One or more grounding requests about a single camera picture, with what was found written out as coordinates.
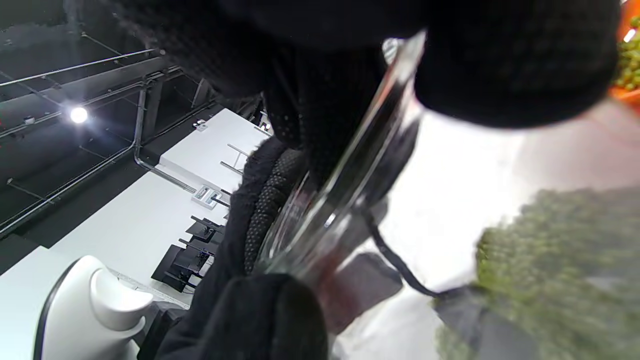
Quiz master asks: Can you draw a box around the orange bowl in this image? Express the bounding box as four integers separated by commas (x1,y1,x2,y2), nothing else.
607,0,640,108

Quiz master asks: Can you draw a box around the clear glass jar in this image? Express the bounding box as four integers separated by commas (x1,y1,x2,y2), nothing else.
255,30,640,360

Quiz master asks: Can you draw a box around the black measuring scoop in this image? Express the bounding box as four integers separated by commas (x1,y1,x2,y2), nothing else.
364,212,541,360

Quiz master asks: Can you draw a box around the pile of green mung beans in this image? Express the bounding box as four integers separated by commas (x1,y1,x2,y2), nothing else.
435,187,640,360

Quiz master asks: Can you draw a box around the person's left hand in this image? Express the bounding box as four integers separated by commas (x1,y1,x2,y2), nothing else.
155,137,331,360

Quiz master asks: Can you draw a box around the person's right hand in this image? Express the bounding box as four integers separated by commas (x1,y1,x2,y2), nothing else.
100,0,621,187

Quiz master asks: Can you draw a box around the scooped portion of mung beans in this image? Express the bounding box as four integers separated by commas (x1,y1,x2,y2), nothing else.
615,15,640,91

